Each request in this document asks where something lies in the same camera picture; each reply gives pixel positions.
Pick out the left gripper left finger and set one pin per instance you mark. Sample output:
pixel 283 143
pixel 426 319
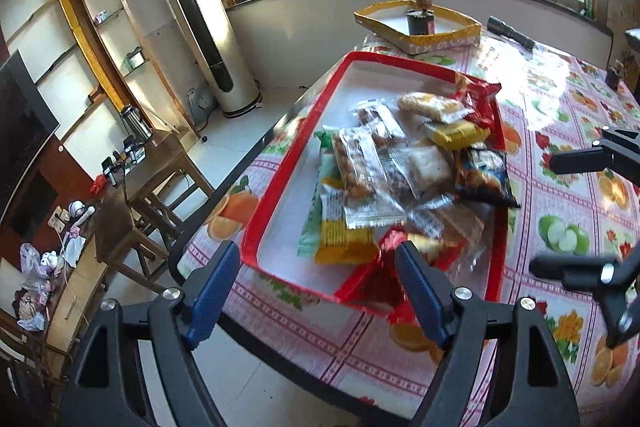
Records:
pixel 106 385

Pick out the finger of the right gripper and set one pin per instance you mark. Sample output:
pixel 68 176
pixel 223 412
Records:
pixel 617 150
pixel 605 279

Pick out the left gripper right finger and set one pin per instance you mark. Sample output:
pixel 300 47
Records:
pixel 529 384

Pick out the dark blue cookie packet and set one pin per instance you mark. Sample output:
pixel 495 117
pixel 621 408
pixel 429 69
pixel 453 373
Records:
pixel 481 176

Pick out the yellow black snack wrapper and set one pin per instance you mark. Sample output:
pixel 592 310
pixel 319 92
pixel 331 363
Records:
pixel 339 245

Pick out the red snack packet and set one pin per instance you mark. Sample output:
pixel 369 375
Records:
pixel 479 97

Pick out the clear bread pack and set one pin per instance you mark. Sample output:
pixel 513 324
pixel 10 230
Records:
pixel 368 201

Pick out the clear white rice cake pack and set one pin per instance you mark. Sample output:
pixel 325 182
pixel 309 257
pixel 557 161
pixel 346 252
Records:
pixel 424 168

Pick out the clear chocolate cake pack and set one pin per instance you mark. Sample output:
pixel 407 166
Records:
pixel 402 183

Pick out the green white snack bar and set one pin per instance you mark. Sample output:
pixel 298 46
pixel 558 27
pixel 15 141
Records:
pixel 309 240

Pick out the yellow white wafer pack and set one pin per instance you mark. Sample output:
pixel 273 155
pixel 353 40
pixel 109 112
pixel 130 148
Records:
pixel 460 134

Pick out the white sandwich cake pack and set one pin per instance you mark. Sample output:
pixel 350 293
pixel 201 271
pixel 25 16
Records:
pixel 433 107

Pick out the brown cake clear pack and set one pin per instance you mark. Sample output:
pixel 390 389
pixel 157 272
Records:
pixel 377 117

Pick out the dark ink bottle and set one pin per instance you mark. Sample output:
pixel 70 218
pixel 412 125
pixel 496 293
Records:
pixel 614 75

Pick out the floral plastic tablecloth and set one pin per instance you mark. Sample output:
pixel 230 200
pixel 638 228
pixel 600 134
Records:
pixel 549 101

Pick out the wooden stool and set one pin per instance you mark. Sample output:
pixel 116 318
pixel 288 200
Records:
pixel 134 229

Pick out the black flashlight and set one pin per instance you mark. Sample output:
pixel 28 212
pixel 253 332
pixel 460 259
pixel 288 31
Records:
pixel 500 28

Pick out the small bottle in box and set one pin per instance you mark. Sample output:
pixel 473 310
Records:
pixel 420 18

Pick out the black television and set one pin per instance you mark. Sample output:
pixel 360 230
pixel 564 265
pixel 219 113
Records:
pixel 27 124

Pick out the yellow cardboard box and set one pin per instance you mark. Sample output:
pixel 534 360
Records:
pixel 388 21

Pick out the white tower air conditioner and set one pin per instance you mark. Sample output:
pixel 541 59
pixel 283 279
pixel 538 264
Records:
pixel 209 36

